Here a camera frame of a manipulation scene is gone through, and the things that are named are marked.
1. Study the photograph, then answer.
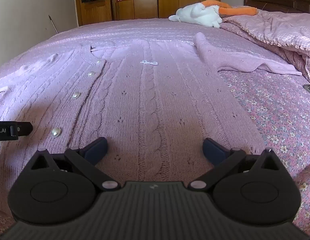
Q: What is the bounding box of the thin stick against wall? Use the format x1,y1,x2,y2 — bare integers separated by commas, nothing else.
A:
48,15,58,34

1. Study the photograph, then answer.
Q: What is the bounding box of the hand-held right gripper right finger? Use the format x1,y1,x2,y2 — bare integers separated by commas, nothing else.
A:
187,137,282,190

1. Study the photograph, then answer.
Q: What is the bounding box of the pink checked quilt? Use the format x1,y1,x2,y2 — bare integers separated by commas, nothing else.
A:
221,6,310,84

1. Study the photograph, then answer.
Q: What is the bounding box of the white and orange plush toy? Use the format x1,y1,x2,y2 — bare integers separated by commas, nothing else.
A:
169,0,259,28

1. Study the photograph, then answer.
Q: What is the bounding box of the floral bed sheet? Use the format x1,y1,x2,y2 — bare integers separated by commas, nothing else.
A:
0,70,310,238

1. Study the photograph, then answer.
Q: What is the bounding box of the purple knit cardigan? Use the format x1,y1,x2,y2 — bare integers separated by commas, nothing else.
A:
0,32,303,205

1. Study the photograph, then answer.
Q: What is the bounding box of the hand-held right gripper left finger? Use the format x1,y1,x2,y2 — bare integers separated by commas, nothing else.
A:
31,137,120,192

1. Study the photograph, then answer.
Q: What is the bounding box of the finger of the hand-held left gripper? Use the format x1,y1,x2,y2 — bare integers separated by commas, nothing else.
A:
18,122,33,137

